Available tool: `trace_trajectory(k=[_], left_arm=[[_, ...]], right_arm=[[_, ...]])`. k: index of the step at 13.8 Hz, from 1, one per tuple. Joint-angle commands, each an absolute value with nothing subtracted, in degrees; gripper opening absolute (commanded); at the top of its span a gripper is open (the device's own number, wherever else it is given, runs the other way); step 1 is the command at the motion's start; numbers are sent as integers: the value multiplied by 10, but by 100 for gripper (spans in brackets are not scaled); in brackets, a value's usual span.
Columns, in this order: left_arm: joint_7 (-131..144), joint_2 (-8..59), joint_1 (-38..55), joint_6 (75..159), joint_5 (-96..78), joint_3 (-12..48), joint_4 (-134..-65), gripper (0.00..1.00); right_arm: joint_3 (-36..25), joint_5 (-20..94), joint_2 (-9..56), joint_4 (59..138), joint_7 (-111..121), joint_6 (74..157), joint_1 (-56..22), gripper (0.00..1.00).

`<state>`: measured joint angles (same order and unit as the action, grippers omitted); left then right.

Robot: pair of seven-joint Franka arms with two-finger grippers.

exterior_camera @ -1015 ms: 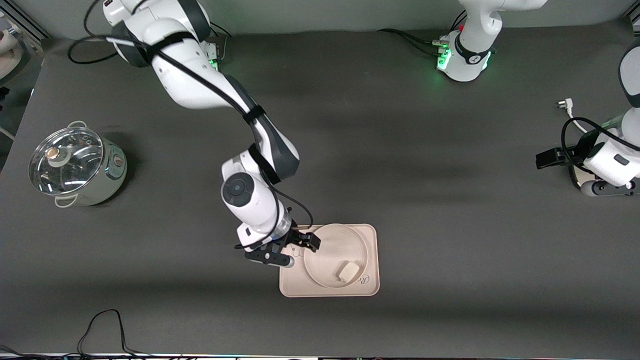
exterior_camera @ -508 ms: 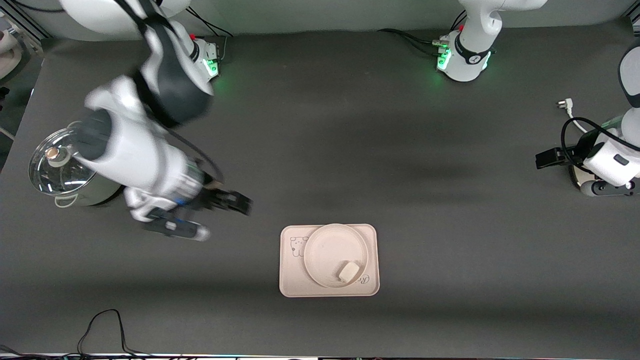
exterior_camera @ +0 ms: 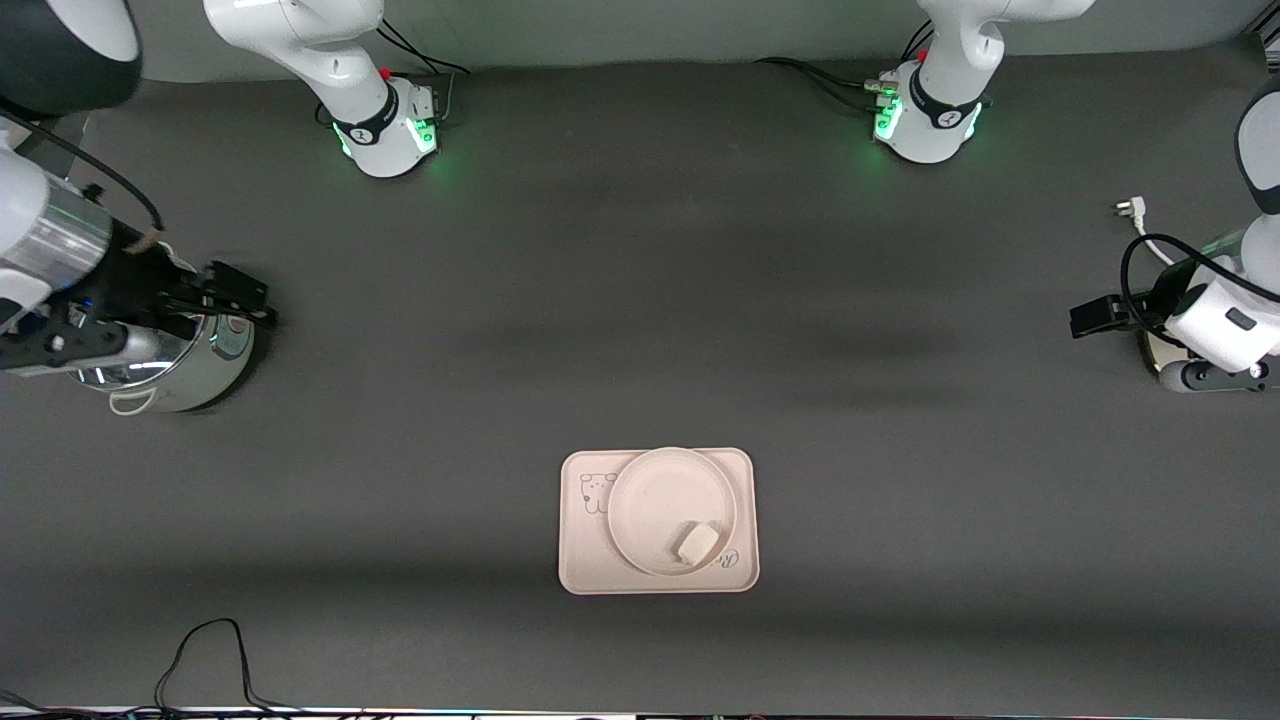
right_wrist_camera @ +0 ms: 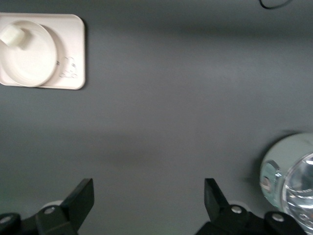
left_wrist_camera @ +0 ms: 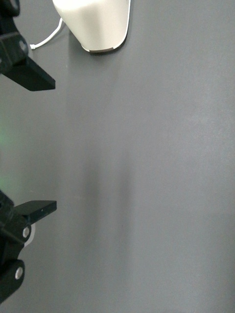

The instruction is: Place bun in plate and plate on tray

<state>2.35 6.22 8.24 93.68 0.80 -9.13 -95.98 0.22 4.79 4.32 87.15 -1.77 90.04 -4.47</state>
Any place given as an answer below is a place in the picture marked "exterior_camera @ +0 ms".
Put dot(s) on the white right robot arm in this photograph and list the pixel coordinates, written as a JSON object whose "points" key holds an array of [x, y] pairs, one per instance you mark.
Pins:
{"points": [[340, 60]]}

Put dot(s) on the white steamed bun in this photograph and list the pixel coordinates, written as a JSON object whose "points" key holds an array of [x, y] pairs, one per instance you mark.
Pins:
{"points": [[698, 543]]}

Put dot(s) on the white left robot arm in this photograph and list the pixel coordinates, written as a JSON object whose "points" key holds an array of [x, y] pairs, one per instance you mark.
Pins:
{"points": [[945, 90]]}

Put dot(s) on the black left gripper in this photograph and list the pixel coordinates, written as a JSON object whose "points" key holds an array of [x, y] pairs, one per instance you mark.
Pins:
{"points": [[1150, 303]]}

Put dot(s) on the glass pot lid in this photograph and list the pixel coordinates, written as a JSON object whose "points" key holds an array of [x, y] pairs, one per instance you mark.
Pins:
{"points": [[130, 372]]}

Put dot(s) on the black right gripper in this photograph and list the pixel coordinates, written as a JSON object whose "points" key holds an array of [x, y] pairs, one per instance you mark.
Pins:
{"points": [[133, 277]]}

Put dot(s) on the cream rabbit print tray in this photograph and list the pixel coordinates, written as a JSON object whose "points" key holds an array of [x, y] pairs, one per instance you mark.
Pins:
{"points": [[585, 555]]}

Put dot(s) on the round cream plate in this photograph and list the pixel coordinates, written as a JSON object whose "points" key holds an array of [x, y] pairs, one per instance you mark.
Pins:
{"points": [[655, 505]]}

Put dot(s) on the pale green electric pot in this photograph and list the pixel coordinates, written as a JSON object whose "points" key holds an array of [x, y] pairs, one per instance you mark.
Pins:
{"points": [[210, 375]]}

